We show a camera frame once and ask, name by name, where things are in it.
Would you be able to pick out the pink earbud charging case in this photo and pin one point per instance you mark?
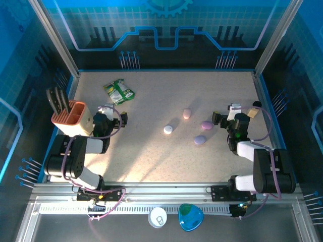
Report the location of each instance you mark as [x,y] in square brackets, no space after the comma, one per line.
[186,114]

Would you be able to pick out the blue earbud charging case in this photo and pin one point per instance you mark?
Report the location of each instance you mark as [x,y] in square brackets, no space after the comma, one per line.
[200,140]

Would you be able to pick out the purple earbud charging case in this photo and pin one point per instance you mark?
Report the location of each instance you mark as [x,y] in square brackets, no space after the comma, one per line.
[207,125]

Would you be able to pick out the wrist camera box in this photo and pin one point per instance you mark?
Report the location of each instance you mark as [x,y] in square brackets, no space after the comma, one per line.
[108,112]
[233,112]

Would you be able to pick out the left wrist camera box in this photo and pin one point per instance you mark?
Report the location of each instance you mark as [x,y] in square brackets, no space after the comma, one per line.
[108,112]

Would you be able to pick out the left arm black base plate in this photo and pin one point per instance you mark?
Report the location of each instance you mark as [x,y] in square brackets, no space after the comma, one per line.
[113,194]

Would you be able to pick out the white pull-tab can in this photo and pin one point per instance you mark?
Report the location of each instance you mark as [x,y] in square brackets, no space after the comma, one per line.
[157,217]

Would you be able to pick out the white earbud charging case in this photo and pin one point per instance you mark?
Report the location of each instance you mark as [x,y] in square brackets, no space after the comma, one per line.
[168,129]

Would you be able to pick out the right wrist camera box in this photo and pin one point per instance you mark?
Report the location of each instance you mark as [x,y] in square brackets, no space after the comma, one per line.
[233,112]

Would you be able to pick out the green snack bag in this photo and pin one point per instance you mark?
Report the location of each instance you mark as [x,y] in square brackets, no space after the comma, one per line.
[118,92]

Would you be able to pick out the blue triangular plastic container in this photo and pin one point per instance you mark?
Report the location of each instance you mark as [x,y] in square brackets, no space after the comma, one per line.
[190,217]

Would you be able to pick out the black controller box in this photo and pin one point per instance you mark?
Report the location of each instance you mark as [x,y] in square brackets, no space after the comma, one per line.
[238,211]

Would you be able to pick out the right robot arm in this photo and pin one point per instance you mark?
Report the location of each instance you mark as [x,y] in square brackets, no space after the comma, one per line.
[275,171]

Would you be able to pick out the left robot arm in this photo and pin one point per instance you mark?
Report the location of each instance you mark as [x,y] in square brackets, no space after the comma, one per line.
[75,156]

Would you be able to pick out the aluminium frame post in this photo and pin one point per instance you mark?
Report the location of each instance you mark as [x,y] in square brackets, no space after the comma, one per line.
[55,37]
[277,37]

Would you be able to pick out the black capped spice bottle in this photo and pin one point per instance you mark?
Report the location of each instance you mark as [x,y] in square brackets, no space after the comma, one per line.
[252,113]

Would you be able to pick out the orange beige knife block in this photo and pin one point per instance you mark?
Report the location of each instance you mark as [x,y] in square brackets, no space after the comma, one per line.
[75,126]

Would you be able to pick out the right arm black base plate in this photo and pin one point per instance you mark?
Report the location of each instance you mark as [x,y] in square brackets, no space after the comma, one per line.
[219,194]

